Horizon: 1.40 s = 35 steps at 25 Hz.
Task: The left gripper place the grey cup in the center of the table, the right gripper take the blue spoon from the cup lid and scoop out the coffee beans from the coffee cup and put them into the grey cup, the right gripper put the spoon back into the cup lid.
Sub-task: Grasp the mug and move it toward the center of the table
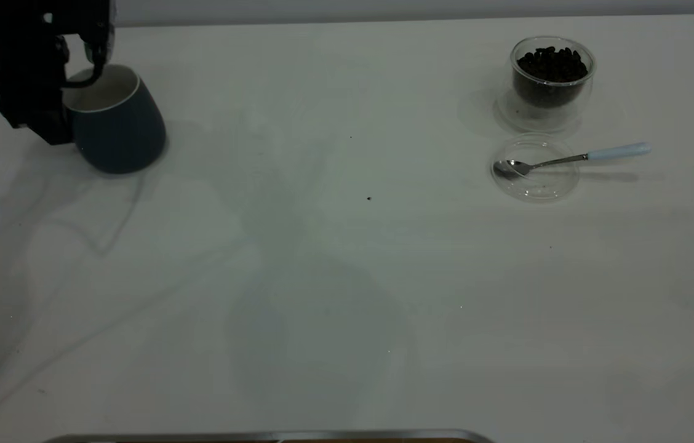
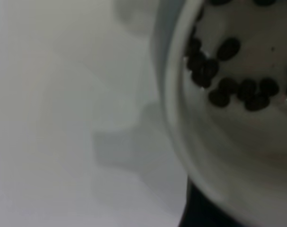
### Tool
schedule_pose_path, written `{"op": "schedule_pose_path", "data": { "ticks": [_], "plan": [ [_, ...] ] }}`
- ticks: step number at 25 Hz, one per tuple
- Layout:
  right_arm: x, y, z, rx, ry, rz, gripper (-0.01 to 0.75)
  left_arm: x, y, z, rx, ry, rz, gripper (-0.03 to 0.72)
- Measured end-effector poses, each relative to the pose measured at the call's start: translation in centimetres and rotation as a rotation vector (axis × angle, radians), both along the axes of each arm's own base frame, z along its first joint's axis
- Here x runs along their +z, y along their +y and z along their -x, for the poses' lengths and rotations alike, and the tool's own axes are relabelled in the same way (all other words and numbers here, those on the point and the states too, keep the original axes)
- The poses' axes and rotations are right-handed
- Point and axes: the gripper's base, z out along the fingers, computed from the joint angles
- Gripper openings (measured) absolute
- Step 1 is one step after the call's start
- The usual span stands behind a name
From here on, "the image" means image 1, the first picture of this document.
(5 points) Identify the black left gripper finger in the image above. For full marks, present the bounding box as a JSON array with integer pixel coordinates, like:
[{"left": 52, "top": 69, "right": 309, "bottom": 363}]
[
  {"left": 0, "top": 55, "right": 74, "bottom": 146},
  {"left": 64, "top": 28, "right": 115, "bottom": 88}
]

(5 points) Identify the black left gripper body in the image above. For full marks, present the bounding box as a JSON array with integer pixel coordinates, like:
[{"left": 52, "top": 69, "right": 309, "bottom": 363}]
[{"left": 0, "top": 0, "right": 115, "bottom": 62}]

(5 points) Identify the dark grey ceramic mug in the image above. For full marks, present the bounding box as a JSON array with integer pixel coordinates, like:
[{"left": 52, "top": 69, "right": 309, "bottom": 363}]
[{"left": 63, "top": 65, "right": 167, "bottom": 175}]

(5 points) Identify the pile of coffee beans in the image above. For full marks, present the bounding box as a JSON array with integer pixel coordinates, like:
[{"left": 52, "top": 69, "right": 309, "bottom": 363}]
[{"left": 512, "top": 46, "right": 591, "bottom": 110}]

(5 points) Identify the clear double-walled glass cup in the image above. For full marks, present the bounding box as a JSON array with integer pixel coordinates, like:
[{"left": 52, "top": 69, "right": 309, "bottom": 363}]
[{"left": 495, "top": 36, "right": 597, "bottom": 134}]

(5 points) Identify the metal spoon light blue handle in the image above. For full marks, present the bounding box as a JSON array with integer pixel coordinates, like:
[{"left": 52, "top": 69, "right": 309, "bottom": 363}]
[{"left": 493, "top": 143, "right": 653, "bottom": 180}]

